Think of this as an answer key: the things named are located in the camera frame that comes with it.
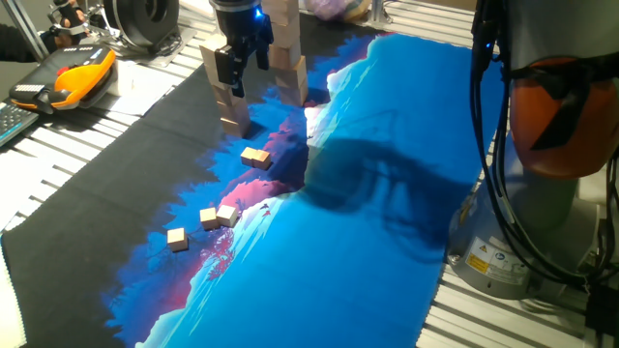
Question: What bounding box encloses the aluminium frame post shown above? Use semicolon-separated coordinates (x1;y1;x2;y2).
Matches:
366;0;394;26
3;0;50;63

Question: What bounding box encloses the person's black sleeved forearm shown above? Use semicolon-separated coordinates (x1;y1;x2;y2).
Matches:
0;22;52;64

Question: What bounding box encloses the orange black teach pendant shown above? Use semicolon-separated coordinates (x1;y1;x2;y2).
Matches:
8;44;118;116

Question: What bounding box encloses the black round spool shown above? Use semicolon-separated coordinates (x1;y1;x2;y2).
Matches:
103;0;181;50

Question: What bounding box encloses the blue landscape printed mat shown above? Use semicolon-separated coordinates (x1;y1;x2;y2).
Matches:
0;12;507;348

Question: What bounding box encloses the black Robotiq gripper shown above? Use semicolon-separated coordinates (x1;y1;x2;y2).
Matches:
210;0;275;100

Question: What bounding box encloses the black handheld controller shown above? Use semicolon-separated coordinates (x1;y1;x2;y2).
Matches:
50;0;86;30

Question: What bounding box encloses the black computer keyboard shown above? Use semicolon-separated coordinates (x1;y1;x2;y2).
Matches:
0;100;41;149

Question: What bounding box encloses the purple plastic bag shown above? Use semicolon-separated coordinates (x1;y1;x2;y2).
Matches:
303;0;362;23

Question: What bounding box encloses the person's left hand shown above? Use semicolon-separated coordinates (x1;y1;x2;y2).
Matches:
47;2;91;50

